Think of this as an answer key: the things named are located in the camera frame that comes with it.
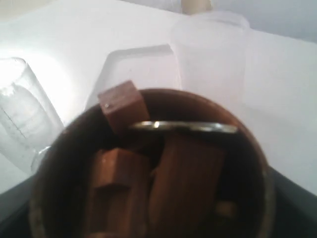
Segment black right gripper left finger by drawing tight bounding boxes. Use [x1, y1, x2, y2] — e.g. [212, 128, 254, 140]
[0, 176, 35, 238]

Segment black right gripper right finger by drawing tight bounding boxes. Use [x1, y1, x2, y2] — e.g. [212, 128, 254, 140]
[270, 168, 317, 238]

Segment clear plastic shaker cup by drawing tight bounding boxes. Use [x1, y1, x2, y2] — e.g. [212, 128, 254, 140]
[0, 58, 63, 174]

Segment brown wooden blocks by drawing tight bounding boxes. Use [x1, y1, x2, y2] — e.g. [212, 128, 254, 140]
[84, 81, 237, 238]

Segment round wooden cup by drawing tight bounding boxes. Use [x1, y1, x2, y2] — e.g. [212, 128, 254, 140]
[29, 89, 275, 238]

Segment translucent white plastic cup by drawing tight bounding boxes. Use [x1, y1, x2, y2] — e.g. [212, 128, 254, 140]
[170, 10, 253, 105]

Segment white rectangular tray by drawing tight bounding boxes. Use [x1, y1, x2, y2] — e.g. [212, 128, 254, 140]
[85, 45, 182, 110]

